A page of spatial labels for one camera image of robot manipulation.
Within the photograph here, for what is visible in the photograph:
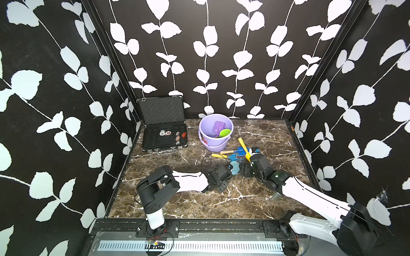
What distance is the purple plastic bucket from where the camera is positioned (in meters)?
Result: 0.92

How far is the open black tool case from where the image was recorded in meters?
1.03

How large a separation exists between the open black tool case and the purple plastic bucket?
0.18 meters
